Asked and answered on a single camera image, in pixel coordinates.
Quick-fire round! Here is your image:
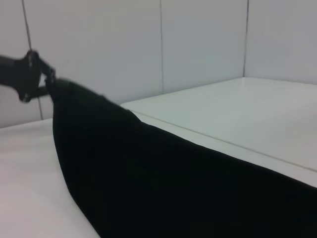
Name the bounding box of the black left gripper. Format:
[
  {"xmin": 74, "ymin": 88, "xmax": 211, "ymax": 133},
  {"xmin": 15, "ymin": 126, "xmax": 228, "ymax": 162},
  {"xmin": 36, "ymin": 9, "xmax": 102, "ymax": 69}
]
[{"xmin": 0, "ymin": 50, "xmax": 57, "ymax": 104}]

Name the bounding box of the black shirt with FREE print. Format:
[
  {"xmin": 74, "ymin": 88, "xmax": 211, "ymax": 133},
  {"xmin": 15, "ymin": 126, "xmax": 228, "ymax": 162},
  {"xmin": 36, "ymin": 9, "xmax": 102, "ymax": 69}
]
[{"xmin": 46, "ymin": 78, "xmax": 317, "ymax": 238}]

